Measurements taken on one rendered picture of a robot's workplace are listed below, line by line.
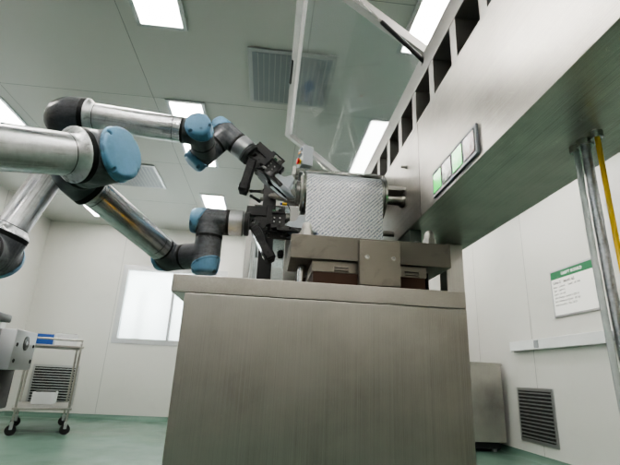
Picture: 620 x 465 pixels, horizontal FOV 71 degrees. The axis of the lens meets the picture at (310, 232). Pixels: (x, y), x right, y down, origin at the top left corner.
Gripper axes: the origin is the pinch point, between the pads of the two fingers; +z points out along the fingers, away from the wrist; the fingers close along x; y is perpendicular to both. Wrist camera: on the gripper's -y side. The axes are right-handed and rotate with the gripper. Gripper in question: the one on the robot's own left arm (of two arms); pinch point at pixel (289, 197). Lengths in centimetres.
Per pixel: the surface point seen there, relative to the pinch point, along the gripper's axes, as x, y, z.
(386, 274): -28.5, -7.6, 36.6
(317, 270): -25.5, -17.4, 23.9
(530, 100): -70, 18, 33
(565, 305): 254, 186, 195
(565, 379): 269, 136, 238
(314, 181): -6.6, 7.2, 3.2
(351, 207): -6.8, 8.9, 17.1
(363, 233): -6.8, 4.8, 25.0
